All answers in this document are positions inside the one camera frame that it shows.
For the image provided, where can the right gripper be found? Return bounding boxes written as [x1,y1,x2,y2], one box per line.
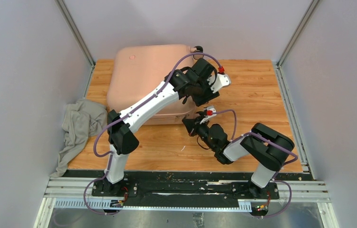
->
[183,114,217,151]

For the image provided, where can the pink suitcase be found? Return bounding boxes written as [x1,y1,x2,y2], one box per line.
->
[106,44,200,125]

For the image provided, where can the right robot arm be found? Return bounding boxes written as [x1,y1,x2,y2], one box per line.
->
[182,117,298,199]

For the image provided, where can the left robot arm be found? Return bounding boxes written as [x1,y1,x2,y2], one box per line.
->
[104,58,226,196]

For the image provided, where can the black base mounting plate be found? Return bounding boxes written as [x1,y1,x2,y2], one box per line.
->
[90,171,280,208]

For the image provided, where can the grey cloth garment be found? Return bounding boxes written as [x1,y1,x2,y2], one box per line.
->
[50,99,107,178]

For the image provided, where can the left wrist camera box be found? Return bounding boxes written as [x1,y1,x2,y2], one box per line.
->
[207,73,231,93]

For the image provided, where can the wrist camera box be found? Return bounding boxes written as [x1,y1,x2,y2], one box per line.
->
[207,73,231,93]
[197,105,217,124]

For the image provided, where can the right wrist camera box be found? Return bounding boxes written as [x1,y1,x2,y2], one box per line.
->
[197,105,217,124]

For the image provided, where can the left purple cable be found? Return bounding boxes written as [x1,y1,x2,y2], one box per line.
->
[83,52,225,217]

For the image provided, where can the aluminium frame rails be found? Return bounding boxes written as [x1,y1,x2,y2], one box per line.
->
[34,178,339,228]

